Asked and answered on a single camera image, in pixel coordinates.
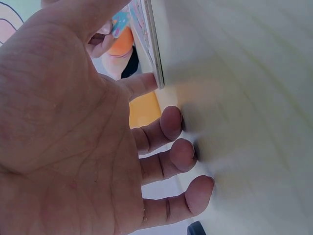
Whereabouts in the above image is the person's left hand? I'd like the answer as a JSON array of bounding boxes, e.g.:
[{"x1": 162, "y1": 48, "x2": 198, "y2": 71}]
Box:
[{"x1": 0, "y1": 0, "x2": 215, "y2": 235}]

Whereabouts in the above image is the yellow glossy object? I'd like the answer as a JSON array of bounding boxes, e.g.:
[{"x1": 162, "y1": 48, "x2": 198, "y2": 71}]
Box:
[{"x1": 129, "y1": 91, "x2": 162, "y2": 130}]

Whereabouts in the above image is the colourful printed puzzle board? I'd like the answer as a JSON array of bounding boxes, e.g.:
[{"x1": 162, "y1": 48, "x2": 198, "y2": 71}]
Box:
[{"x1": 127, "y1": 0, "x2": 165, "y2": 90}]

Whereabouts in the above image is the dark blue object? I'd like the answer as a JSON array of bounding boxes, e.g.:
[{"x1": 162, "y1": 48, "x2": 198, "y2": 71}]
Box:
[{"x1": 186, "y1": 220, "x2": 209, "y2": 235}]

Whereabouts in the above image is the person's right hand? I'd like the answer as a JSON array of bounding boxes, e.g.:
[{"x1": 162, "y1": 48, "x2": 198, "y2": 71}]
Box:
[{"x1": 87, "y1": 20, "x2": 128, "y2": 80}]

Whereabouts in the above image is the orange round object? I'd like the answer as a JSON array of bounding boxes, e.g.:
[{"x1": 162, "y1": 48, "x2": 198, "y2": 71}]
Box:
[{"x1": 107, "y1": 26, "x2": 134, "y2": 57}]

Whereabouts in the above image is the small blue patterned puzzle piece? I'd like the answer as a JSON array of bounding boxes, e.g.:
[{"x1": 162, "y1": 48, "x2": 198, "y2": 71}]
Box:
[{"x1": 111, "y1": 10, "x2": 133, "y2": 39}]

